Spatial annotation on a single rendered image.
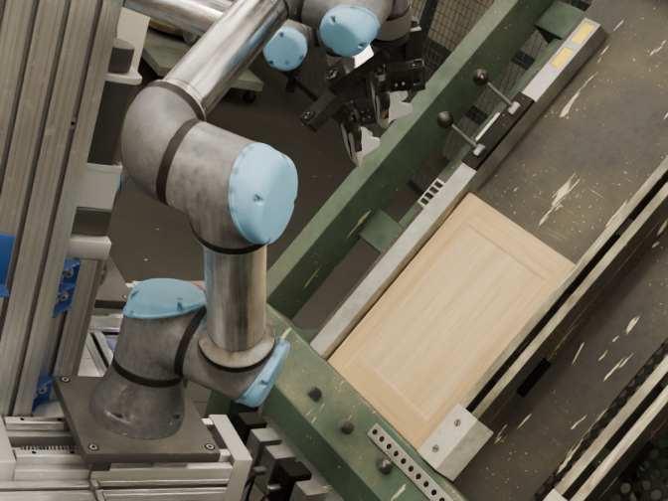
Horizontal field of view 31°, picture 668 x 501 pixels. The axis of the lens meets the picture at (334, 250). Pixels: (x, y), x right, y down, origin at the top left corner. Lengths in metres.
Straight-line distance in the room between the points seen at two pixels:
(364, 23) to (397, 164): 1.11
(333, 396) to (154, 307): 0.81
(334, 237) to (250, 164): 1.36
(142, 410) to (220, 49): 0.59
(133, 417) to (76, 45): 0.57
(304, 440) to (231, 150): 1.20
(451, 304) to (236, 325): 0.91
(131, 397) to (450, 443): 0.70
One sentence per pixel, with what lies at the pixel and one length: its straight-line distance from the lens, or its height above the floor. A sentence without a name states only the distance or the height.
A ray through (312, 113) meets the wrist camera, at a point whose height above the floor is 1.44.
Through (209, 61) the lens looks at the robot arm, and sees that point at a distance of 1.61.
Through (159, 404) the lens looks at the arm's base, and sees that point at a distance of 1.88.
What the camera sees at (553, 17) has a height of 1.68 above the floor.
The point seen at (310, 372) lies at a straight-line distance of 2.60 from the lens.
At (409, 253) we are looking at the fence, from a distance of 2.61.
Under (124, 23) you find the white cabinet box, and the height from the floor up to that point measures 0.67.
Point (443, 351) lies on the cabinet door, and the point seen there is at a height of 1.05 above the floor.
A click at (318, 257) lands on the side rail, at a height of 1.02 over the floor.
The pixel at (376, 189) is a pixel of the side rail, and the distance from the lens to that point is 2.80.
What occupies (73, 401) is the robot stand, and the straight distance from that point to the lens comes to 1.95.
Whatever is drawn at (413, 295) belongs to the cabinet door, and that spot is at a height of 1.09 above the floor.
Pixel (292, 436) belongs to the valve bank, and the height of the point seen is 0.75.
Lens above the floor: 2.05
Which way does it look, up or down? 21 degrees down
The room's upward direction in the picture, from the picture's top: 18 degrees clockwise
